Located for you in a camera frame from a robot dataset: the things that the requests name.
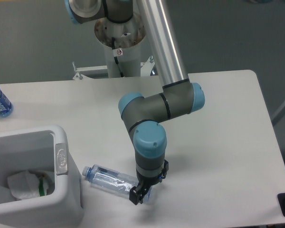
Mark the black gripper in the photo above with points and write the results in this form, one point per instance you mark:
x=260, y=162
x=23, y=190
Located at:
x=141, y=193

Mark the clear plastic bottle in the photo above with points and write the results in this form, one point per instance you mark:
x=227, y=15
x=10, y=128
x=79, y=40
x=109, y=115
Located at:
x=109, y=180

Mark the white paper trash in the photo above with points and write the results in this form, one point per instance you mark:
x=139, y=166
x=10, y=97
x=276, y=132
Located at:
x=30, y=184

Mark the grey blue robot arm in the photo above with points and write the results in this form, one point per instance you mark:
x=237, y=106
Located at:
x=141, y=115

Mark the white plastic trash can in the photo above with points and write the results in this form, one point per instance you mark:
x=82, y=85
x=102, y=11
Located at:
x=41, y=148

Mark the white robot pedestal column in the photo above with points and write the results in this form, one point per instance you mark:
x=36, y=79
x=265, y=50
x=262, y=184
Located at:
x=122, y=45

